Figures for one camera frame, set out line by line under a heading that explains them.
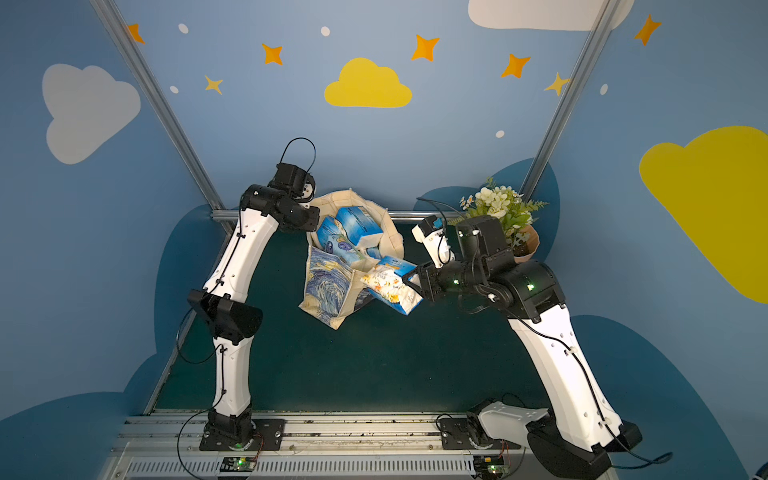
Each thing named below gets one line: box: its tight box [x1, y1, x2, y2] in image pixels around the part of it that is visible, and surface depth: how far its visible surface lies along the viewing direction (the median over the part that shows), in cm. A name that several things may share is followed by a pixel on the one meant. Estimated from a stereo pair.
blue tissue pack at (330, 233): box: [316, 215, 346, 253], surface depth 92 cm
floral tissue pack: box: [360, 256, 424, 316], surface depth 62 cm
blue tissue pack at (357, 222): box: [336, 206, 384, 246], surface depth 90 cm
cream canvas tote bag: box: [298, 189, 405, 330], surface depth 90 cm
